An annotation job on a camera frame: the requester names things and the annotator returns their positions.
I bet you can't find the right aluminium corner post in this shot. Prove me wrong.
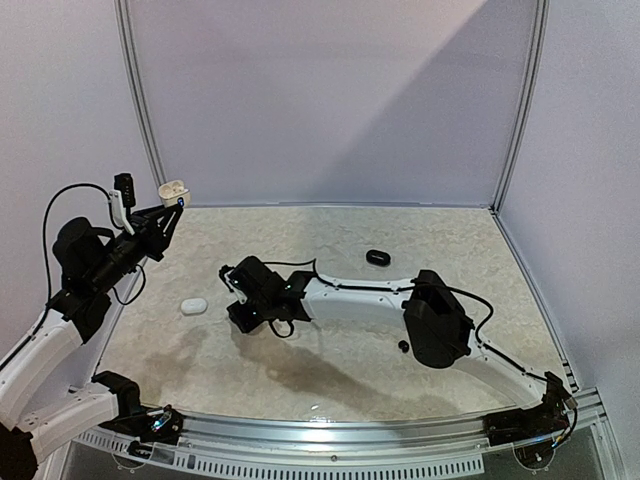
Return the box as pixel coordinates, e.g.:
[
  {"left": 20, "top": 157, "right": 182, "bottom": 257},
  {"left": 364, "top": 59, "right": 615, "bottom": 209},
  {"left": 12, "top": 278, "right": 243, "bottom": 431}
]
[{"left": 490, "top": 0, "right": 549, "bottom": 216}]

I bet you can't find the aluminium corner post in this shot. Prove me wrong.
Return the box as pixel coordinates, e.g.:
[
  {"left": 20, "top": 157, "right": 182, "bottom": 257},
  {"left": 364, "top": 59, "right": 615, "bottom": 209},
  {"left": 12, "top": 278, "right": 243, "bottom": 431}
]
[
  {"left": 490, "top": 0, "right": 549, "bottom": 216},
  {"left": 114, "top": 0, "right": 168, "bottom": 190}
]

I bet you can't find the aluminium front rail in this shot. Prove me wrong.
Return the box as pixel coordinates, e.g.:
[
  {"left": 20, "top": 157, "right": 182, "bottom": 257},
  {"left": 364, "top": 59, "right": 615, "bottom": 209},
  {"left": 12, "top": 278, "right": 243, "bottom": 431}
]
[{"left": 57, "top": 387, "right": 606, "bottom": 476}]

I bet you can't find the white oval charging case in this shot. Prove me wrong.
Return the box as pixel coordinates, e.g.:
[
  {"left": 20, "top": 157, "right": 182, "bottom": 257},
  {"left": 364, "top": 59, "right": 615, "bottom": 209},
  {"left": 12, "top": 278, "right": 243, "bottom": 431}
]
[{"left": 180, "top": 297, "right": 208, "bottom": 316}]

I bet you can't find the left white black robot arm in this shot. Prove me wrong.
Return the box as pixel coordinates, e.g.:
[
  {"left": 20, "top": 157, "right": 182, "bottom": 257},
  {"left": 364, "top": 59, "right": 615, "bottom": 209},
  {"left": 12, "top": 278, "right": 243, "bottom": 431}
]
[{"left": 1, "top": 204, "right": 184, "bottom": 479}]

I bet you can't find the black oval charging case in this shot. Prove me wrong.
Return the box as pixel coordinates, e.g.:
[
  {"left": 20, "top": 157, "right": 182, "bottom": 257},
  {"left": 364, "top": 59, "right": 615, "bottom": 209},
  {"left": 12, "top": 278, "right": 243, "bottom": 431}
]
[{"left": 365, "top": 249, "right": 391, "bottom": 267}]

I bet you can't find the black earbud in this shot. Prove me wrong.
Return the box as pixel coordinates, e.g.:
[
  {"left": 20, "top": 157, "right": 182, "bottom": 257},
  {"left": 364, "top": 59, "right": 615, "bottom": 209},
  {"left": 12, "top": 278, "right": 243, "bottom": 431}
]
[{"left": 398, "top": 340, "right": 410, "bottom": 353}]

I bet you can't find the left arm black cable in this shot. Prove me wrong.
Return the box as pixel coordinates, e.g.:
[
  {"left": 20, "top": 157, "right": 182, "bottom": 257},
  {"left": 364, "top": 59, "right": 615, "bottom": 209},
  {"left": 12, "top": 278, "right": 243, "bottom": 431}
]
[{"left": 42, "top": 184, "right": 114, "bottom": 306}]

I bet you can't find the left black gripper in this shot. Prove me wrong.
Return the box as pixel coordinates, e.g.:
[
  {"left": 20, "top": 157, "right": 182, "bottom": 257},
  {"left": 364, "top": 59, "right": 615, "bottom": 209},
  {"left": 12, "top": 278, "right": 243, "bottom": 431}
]
[{"left": 87, "top": 201, "right": 181, "bottom": 292}]

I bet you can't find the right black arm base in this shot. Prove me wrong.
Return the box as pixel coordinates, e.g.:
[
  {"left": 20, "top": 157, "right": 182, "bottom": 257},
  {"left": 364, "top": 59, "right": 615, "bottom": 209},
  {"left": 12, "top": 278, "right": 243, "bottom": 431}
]
[{"left": 482, "top": 401, "right": 569, "bottom": 446}]

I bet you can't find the left aluminium corner post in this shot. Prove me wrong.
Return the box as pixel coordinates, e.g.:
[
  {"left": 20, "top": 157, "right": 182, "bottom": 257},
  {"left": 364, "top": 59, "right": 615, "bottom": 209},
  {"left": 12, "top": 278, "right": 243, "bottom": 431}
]
[{"left": 114, "top": 0, "right": 168, "bottom": 190}]

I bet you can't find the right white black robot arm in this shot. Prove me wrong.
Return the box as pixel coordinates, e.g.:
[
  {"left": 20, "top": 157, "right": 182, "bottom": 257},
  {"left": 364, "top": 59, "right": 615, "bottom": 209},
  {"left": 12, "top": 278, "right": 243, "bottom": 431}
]
[{"left": 219, "top": 256, "right": 572, "bottom": 436}]

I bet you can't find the small white charging case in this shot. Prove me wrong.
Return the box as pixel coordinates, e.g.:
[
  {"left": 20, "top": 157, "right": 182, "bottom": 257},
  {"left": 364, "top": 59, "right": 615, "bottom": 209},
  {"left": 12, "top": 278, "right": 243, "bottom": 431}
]
[{"left": 158, "top": 180, "right": 191, "bottom": 208}]

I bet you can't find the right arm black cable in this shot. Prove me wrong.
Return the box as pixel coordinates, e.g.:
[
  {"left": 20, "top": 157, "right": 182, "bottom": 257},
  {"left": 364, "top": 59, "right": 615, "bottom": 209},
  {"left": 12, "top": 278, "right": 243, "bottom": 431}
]
[{"left": 262, "top": 257, "right": 549, "bottom": 381}]

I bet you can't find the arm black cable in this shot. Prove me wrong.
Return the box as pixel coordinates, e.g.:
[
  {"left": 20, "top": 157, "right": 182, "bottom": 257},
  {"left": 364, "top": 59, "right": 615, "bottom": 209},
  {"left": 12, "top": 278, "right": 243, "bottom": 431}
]
[
  {"left": 262, "top": 257, "right": 549, "bottom": 381},
  {"left": 42, "top": 184, "right": 114, "bottom": 306}
]

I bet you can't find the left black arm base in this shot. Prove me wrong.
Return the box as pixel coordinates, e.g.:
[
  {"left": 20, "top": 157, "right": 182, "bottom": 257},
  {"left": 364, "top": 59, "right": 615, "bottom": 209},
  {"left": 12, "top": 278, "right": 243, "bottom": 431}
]
[{"left": 100, "top": 405, "right": 185, "bottom": 445}]

